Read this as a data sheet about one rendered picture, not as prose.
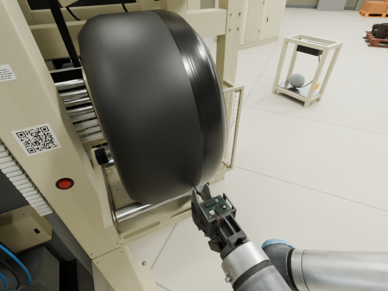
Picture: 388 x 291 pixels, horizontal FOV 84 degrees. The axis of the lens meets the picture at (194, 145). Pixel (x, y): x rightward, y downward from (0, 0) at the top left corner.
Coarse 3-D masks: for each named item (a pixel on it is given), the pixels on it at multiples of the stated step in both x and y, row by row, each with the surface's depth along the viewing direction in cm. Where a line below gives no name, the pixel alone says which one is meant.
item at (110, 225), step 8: (96, 160) 85; (96, 168) 82; (104, 168) 88; (96, 176) 78; (104, 176) 81; (104, 184) 75; (104, 192) 73; (104, 200) 70; (104, 208) 68; (112, 208) 70; (104, 216) 66; (112, 216) 67; (104, 224) 64; (112, 224) 64; (112, 232) 65; (120, 232) 70; (112, 240) 68
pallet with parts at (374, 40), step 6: (378, 24) 543; (384, 24) 486; (372, 30) 544; (378, 30) 500; (384, 30) 492; (366, 36) 567; (372, 36) 520; (378, 36) 503; (384, 36) 498; (372, 42) 509; (378, 42) 502; (384, 42) 530
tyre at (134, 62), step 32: (96, 32) 45; (128, 32) 45; (160, 32) 46; (192, 32) 49; (96, 64) 43; (128, 64) 42; (160, 64) 44; (192, 64) 46; (96, 96) 43; (128, 96) 41; (160, 96) 43; (192, 96) 45; (224, 96) 52; (128, 128) 42; (160, 128) 44; (192, 128) 47; (224, 128) 52; (128, 160) 45; (160, 160) 46; (192, 160) 50; (128, 192) 54; (160, 192) 53
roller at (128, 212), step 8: (208, 184) 80; (168, 200) 75; (120, 208) 71; (128, 208) 71; (136, 208) 71; (144, 208) 72; (152, 208) 73; (120, 216) 69; (128, 216) 70; (136, 216) 72
